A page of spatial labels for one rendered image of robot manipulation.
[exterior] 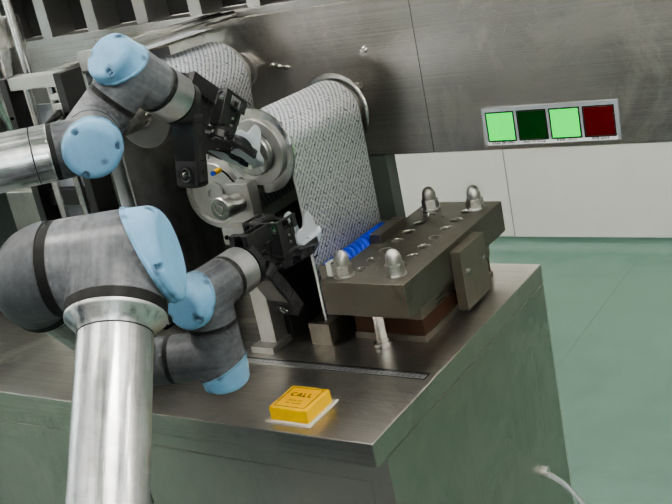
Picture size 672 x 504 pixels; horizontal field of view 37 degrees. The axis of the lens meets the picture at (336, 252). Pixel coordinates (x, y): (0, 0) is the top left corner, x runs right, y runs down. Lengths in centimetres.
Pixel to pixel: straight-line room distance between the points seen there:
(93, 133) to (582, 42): 85
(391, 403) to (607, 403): 182
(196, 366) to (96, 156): 39
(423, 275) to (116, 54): 61
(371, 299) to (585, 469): 145
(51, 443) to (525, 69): 110
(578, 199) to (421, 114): 260
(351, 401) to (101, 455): 58
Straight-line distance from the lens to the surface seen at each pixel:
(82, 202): 183
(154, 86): 144
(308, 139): 171
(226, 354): 149
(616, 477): 292
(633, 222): 440
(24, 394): 190
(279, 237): 158
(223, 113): 155
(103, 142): 129
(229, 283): 148
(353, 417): 150
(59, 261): 115
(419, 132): 190
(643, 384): 336
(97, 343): 110
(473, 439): 171
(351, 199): 181
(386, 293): 161
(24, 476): 209
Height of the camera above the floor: 160
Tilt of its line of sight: 19 degrees down
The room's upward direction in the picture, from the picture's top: 12 degrees counter-clockwise
